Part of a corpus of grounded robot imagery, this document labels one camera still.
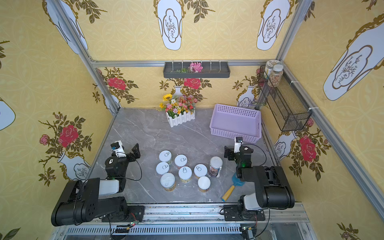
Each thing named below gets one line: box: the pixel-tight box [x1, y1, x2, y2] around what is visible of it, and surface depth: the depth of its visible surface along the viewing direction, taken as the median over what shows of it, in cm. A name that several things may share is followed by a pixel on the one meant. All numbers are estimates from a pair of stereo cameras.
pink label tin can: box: [174, 154, 188, 170], surface depth 88 cm
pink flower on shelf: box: [188, 62, 204, 73], surface depth 90 cm
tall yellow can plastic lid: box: [210, 156, 223, 169], surface depth 79 cm
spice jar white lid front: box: [269, 64, 284, 88], surface depth 81 cm
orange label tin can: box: [193, 163, 208, 179], surface depth 85 cm
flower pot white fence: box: [159, 93, 198, 128], surface depth 105 cm
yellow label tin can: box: [178, 166, 193, 184], surface depth 84 cm
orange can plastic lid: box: [160, 172, 176, 188], surface depth 79 cm
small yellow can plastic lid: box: [197, 175, 211, 190], surface depth 79 cm
